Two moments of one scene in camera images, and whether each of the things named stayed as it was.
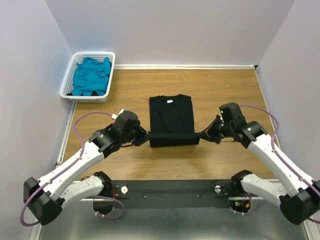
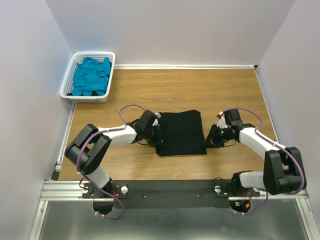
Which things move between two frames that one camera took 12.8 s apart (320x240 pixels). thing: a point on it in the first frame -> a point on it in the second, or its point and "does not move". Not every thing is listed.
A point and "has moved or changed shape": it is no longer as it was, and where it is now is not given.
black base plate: (188, 194) does not move
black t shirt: (171, 121) has moved or changed shape
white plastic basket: (88, 77) does not move
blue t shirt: (91, 75) does not move
